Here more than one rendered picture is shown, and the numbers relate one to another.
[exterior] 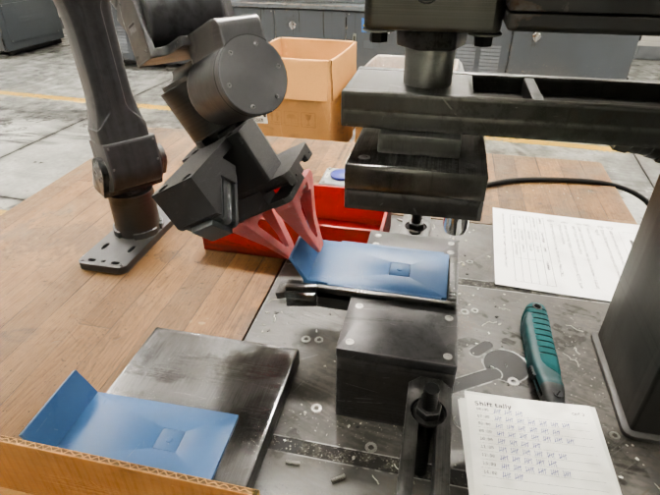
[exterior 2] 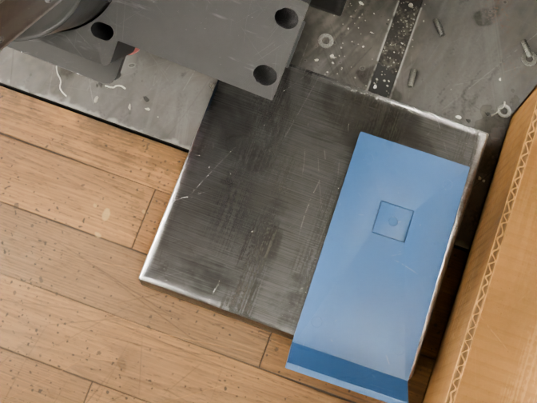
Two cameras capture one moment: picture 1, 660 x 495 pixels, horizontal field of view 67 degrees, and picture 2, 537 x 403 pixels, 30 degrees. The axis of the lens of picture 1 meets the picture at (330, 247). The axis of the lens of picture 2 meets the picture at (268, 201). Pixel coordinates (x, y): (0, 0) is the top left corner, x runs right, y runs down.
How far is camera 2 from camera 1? 50 cm
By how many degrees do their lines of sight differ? 59
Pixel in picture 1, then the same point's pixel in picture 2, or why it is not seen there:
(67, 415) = (349, 367)
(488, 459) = not seen: outside the picture
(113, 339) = (124, 369)
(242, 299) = (45, 143)
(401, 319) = not seen: outside the picture
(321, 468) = (421, 45)
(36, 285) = not seen: outside the picture
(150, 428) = (371, 249)
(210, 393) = (309, 174)
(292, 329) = (149, 60)
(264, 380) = (293, 97)
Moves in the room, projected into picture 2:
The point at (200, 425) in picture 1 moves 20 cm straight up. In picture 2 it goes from (374, 181) to (443, 47)
